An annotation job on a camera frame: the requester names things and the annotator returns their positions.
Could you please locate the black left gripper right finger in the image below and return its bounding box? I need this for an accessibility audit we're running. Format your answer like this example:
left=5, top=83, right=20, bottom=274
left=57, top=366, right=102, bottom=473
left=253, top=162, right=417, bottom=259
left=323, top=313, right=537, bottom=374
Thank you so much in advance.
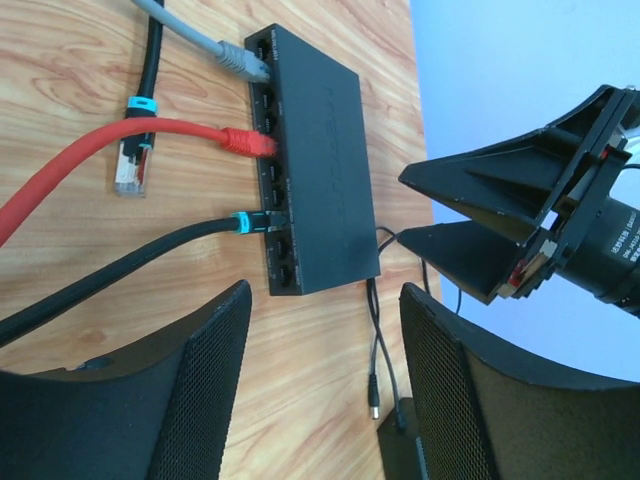
left=399, top=283, right=639, bottom=479

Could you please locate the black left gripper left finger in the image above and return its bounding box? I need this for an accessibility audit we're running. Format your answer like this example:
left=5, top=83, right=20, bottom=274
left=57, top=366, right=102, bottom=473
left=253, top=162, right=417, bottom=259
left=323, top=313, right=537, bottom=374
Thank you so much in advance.
left=1, top=281, right=252, bottom=479

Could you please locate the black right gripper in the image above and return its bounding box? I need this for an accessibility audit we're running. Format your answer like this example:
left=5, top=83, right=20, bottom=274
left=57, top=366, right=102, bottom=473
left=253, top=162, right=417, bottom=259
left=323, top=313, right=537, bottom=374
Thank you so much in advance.
left=398, top=85, right=639, bottom=316

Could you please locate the thin black power cable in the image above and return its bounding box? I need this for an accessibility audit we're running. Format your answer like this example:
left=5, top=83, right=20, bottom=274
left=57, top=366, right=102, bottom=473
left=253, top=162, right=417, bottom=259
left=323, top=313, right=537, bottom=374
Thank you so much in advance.
left=366, top=225, right=464, bottom=421

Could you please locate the black network switch box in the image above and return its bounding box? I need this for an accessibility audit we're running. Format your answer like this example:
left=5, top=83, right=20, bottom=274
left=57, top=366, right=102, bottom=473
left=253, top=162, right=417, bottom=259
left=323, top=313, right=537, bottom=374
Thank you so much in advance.
left=245, top=24, right=380, bottom=296

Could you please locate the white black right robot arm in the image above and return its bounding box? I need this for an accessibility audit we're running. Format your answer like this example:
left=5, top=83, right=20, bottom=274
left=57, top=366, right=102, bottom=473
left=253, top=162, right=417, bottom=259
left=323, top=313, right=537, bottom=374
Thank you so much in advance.
left=398, top=85, right=639, bottom=315

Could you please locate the black power adapter brick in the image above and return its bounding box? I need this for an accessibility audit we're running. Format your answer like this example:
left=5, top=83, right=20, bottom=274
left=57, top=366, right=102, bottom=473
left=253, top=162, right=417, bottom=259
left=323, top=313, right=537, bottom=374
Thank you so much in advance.
left=377, top=397, right=428, bottom=480

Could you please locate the thick black ethernet cable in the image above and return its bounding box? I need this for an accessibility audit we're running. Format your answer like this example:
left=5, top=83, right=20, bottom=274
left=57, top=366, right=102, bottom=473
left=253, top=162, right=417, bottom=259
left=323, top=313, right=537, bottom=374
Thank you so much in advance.
left=0, top=0, right=294, bottom=349

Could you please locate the red ethernet cable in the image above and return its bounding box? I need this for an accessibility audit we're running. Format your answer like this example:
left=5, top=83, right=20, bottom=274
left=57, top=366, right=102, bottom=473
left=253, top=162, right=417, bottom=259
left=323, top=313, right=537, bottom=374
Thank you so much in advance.
left=0, top=118, right=279, bottom=249

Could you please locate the grey ethernet cable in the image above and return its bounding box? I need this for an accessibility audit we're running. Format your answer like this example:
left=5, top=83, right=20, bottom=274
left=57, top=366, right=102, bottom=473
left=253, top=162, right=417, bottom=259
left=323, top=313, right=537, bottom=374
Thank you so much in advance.
left=130, top=0, right=271, bottom=84

